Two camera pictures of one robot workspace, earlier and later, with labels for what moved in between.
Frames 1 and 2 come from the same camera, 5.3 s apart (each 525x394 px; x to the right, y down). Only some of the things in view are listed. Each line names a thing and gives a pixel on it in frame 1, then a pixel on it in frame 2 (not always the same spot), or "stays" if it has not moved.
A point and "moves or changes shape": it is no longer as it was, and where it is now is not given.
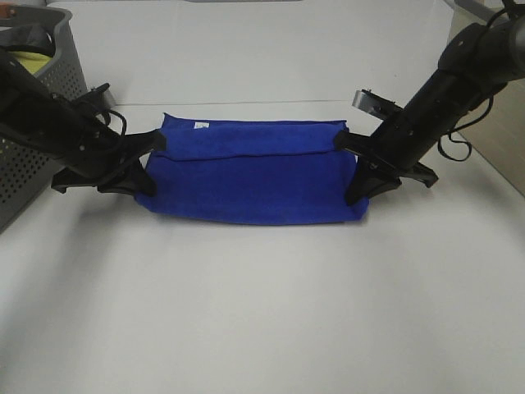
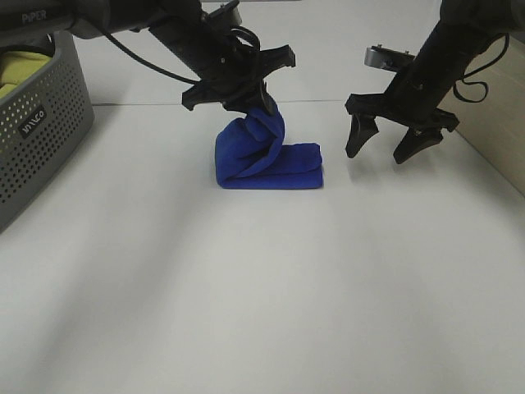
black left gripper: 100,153 → 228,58
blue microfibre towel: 252,171 moves or changes shape
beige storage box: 500,138 stays
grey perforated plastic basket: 27,176 stays
